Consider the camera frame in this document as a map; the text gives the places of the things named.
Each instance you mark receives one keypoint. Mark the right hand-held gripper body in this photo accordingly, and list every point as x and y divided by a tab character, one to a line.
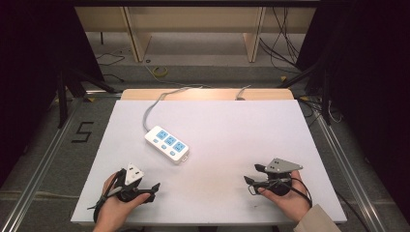
279	175

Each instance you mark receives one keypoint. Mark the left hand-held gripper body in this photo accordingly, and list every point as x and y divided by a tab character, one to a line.
132	174

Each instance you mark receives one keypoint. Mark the person's right hand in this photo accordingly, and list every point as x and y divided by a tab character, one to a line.
290	201

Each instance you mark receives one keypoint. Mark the person's left hand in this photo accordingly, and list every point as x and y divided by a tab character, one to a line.
112	209

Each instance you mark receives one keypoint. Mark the white table board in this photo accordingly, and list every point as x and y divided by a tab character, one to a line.
225	145

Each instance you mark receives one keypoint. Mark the white power strip blue sockets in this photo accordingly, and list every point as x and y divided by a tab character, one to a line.
167	144

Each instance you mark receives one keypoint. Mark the wooden table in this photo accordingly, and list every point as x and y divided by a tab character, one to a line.
206	94

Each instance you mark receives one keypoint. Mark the black metal stand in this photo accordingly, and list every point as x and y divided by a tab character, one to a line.
69	90
317	87

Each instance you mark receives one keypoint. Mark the yellow tape roll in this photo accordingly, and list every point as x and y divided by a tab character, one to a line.
160	71

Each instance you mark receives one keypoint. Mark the aluminium floor rail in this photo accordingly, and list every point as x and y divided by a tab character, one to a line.
348	174
38	167

